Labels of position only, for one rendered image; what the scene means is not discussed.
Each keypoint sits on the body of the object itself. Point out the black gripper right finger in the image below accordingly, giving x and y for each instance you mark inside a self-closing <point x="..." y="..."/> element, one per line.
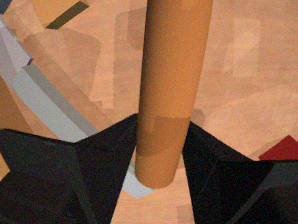
<point x="223" y="183"/>

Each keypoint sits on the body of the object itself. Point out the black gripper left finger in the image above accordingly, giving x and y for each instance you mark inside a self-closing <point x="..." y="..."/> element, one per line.
<point x="94" y="167"/>

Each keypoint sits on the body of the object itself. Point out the orange-brown cylinder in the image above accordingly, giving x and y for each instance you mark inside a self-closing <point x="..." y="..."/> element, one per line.
<point x="175" y="38"/>

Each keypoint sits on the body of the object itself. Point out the red cube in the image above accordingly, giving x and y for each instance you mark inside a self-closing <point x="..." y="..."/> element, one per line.
<point x="286" y="149"/>

